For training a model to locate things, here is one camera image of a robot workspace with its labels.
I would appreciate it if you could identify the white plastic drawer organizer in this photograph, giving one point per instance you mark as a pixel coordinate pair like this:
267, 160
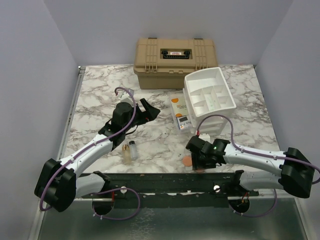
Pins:
206, 92

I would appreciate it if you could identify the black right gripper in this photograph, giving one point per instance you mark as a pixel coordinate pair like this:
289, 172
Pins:
197, 163

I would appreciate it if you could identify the tan plastic toolbox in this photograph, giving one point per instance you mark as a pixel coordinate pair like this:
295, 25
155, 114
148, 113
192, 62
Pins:
154, 72

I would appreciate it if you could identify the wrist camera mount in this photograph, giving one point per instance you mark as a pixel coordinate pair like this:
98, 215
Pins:
125, 96
205, 137

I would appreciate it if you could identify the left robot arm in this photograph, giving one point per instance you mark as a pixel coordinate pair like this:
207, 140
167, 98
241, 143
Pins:
82, 160

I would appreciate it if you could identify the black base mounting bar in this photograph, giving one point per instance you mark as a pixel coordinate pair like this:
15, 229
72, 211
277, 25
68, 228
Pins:
154, 190

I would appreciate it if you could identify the gold cap lotion bottle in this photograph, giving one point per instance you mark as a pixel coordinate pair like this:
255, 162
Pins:
126, 154

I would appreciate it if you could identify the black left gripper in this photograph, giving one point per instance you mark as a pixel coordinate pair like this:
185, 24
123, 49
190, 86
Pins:
149, 115

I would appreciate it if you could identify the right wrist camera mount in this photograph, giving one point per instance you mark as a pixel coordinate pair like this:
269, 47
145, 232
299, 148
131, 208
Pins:
205, 137

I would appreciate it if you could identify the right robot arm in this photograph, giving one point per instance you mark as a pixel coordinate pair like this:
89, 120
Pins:
286, 170

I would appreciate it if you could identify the black toolbox handle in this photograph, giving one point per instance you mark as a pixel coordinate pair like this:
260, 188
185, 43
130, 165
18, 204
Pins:
184, 55

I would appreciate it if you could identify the orange round makeup sponge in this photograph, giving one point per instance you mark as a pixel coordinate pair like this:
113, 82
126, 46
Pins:
187, 161

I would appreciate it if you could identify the black cap clear bottle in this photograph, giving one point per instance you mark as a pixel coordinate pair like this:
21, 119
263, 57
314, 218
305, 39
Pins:
133, 150

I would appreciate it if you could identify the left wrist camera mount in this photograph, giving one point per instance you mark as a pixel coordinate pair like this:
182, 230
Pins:
125, 96

